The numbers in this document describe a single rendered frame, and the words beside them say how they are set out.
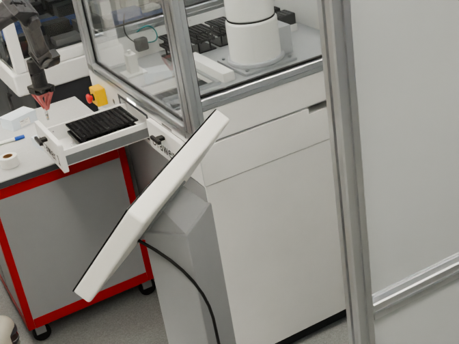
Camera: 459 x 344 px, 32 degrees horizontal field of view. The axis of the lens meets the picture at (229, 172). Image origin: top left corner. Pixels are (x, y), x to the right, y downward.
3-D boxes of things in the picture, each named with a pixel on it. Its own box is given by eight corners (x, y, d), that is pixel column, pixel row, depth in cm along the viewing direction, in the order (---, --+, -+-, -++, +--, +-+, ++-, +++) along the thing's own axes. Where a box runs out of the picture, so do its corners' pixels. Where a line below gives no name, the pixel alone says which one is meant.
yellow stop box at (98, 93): (97, 108, 320) (93, 91, 316) (91, 103, 325) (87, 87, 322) (108, 104, 321) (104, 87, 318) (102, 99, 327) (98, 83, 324)
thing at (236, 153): (204, 187, 255) (197, 147, 248) (95, 101, 337) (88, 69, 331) (432, 98, 290) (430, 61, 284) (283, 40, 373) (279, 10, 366)
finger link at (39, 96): (48, 104, 312) (42, 82, 308) (58, 108, 307) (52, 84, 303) (33, 110, 308) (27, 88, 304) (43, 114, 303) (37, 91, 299)
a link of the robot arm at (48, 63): (30, 43, 292) (44, 61, 291) (54, 33, 299) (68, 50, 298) (22, 62, 301) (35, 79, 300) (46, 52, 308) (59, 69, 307)
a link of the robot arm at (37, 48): (6, 0, 255) (26, 25, 254) (21, -10, 256) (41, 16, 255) (26, 50, 297) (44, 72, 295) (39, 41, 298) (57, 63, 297)
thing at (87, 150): (67, 166, 276) (63, 151, 273) (46, 143, 296) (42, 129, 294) (170, 130, 291) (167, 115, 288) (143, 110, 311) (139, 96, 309)
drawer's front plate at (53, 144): (65, 173, 274) (57, 145, 269) (41, 147, 298) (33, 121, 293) (70, 172, 275) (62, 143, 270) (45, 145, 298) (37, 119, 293)
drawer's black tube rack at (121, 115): (85, 154, 282) (80, 138, 279) (69, 139, 296) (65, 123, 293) (141, 134, 290) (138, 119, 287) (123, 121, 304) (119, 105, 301)
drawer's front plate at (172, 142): (186, 174, 261) (180, 144, 256) (151, 146, 284) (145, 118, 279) (190, 172, 262) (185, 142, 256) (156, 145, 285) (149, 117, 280)
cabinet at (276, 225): (239, 378, 290) (205, 188, 254) (132, 257, 374) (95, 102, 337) (438, 278, 326) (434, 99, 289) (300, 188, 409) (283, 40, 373)
